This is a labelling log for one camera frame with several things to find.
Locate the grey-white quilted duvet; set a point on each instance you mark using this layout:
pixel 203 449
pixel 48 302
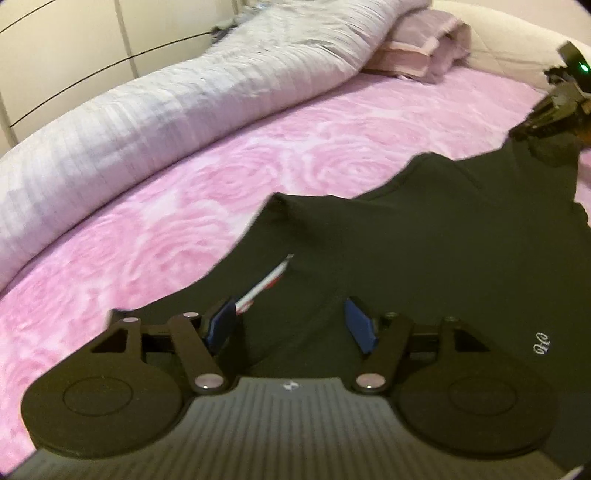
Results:
pixel 152 110

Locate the folded pink blanket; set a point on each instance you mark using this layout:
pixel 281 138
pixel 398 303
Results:
pixel 418 46

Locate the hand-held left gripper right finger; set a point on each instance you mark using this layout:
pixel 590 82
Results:
pixel 359 324

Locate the black shirt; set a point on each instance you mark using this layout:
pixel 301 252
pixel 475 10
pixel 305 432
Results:
pixel 415 240

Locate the white wardrobe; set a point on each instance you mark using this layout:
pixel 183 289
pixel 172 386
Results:
pixel 69 50

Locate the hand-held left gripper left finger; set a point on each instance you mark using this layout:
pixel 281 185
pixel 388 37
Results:
pixel 223 324

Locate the pink rose-pattern bed blanket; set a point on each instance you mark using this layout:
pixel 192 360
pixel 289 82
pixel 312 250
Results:
pixel 184 194

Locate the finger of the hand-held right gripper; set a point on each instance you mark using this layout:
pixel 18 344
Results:
pixel 549 113

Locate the beige padded headboard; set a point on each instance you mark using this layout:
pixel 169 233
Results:
pixel 508 32

